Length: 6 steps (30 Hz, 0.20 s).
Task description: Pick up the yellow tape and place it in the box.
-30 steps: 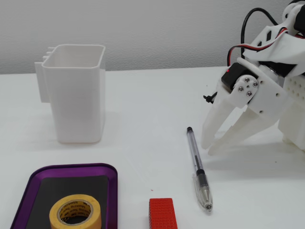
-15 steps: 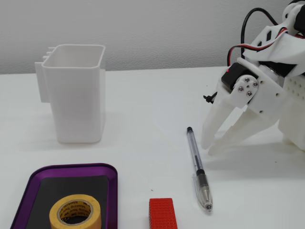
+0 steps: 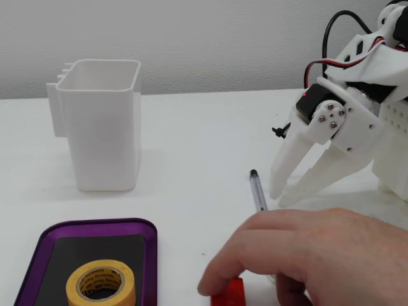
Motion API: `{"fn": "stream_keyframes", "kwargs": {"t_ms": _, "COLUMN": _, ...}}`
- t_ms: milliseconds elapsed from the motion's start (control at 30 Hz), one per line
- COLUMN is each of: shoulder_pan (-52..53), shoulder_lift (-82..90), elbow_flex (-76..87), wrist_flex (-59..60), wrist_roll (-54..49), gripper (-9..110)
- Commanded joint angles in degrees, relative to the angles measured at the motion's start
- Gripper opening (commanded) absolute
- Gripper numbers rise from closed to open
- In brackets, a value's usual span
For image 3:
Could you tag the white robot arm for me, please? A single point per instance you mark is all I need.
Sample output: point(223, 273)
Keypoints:
point(373, 68)

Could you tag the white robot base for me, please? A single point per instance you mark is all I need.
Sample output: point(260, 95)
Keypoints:
point(395, 153)

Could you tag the yellow masking tape roll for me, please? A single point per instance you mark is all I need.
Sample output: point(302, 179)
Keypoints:
point(127, 287)

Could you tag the clear ballpoint pen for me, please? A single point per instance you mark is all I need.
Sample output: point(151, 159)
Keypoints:
point(257, 191)

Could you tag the white plastic box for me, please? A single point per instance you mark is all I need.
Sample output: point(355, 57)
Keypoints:
point(102, 134)

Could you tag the bare human hand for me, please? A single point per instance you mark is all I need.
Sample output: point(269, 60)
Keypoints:
point(318, 248)

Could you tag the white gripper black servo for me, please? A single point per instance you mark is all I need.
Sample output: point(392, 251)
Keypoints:
point(358, 122)

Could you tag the red textured block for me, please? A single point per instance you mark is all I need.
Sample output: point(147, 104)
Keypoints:
point(232, 294)

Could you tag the black tray mat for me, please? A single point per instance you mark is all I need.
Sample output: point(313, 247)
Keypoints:
point(95, 248)

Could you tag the purple metal tray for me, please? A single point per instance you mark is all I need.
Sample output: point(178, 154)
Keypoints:
point(95, 225)

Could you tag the black zip tie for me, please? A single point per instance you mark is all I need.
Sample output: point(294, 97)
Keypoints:
point(280, 131)

